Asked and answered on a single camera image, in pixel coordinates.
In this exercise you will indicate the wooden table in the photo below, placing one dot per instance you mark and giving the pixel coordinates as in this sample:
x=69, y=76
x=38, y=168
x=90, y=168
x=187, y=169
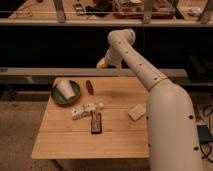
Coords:
x=60, y=137

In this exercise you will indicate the tray of items on shelf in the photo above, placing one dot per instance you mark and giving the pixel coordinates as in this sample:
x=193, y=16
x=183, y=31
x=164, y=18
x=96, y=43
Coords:
x=133, y=9

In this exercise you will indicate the blue box on floor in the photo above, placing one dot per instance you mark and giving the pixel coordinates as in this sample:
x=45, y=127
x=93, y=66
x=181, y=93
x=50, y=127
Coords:
x=204, y=134

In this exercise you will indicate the white paper cup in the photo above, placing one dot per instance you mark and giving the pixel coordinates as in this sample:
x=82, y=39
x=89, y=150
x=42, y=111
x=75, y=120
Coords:
x=66, y=89

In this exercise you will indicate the black device on shelf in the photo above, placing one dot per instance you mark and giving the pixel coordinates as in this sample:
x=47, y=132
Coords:
x=79, y=9

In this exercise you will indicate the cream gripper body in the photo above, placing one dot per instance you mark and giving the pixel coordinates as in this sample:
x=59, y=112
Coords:
x=102, y=64

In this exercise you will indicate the green plate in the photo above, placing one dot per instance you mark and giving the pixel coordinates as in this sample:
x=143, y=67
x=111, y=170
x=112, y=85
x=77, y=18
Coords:
x=60, y=100

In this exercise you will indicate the red rectangular eraser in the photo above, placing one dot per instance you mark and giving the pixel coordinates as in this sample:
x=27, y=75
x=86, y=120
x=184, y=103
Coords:
x=96, y=122

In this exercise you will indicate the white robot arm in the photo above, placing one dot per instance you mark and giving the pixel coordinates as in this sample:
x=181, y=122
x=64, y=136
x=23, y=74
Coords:
x=171, y=123

